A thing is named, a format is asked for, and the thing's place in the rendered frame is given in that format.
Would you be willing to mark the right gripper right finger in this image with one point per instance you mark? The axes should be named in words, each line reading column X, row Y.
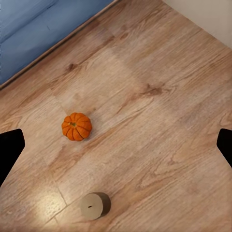
column 224, row 143

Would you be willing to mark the pumpkin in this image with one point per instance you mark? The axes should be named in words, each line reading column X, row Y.
column 76, row 127

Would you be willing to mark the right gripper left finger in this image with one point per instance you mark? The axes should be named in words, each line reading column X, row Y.
column 12, row 144

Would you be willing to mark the sofa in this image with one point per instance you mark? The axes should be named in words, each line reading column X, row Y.
column 30, row 29

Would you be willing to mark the pillar candle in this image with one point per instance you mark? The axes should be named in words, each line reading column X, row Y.
column 95, row 205

